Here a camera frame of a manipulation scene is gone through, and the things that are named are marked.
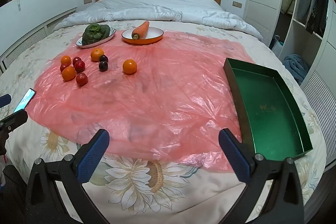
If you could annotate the white slatted radiator cover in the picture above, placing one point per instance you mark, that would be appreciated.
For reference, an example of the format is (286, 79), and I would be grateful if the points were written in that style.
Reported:
(31, 35)

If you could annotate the white plastic bag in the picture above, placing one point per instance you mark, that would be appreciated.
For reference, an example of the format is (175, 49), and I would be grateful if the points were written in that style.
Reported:
(277, 47)

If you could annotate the hanging dark garment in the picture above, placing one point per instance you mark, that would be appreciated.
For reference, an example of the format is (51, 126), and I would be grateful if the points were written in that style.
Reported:
(319, 8)

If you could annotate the green leafy vegetable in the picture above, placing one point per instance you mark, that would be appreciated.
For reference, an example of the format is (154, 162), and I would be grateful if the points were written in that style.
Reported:
(94, 32)

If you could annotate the pink plastic sheet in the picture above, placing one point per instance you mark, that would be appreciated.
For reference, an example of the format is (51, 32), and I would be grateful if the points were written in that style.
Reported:
(157, 95)

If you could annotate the orange plate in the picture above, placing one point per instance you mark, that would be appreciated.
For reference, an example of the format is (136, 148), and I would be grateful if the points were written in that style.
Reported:
(152, 33)

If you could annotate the wall socket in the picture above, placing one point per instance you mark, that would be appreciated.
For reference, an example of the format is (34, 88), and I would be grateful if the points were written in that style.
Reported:
(88, 0)
(237, 4)

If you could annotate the white oval plate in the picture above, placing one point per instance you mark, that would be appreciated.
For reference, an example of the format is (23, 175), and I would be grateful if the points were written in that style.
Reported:
(112, 31)

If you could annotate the dark purple plum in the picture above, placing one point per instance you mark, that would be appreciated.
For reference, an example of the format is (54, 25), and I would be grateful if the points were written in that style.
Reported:
(103, 66)
(104, 58)

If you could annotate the carrot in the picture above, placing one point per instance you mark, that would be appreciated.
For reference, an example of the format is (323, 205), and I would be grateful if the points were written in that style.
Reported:
(140, 28)

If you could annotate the dark cloth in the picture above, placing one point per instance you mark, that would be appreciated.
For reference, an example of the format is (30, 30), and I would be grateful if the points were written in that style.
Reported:
(11, 187)

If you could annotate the green tray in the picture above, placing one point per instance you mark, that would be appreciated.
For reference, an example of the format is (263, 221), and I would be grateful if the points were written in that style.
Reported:
(270, 113)

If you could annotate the blue towel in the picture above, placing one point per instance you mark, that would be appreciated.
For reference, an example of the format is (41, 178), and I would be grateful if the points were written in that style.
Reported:
(296, 65)

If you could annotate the small red apple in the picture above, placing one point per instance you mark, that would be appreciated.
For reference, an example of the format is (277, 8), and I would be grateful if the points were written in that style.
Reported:
(77, 59)
(80, 66)
(63, 67)
(82, 79)

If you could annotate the orange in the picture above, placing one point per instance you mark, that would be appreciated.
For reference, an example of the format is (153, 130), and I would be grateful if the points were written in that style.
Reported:
(66, 60)
(97, 54)
(130, 66)
(69, 73)

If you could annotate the smartphone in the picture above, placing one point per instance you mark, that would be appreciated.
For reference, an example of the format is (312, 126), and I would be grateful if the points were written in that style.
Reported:
(25, 100)

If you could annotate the white duvet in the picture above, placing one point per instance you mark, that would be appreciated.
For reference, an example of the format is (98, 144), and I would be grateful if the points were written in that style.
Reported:
(157, 7)

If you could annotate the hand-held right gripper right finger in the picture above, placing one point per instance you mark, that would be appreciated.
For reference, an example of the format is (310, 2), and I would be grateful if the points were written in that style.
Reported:
(233, 153)

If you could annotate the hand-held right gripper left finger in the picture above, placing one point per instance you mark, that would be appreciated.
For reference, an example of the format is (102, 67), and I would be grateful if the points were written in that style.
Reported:
(94, 153)

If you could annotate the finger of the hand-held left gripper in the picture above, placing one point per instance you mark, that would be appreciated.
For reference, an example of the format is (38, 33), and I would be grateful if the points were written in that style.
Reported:
(4, 100)
(14, 119)

